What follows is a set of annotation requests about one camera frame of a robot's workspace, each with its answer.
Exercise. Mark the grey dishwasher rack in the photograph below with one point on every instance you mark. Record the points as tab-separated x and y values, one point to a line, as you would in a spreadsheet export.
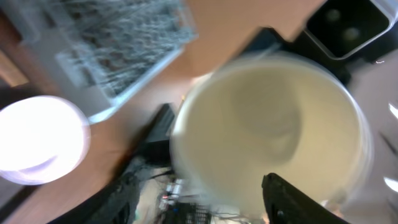
100	53

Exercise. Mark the small cream cup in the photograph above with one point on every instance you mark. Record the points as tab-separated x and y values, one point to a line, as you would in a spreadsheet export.
277	114

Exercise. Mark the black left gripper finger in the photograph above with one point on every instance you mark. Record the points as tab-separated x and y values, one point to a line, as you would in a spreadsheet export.
285	204

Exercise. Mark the pink bowl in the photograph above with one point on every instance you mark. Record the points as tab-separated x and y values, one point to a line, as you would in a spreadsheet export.
43	138

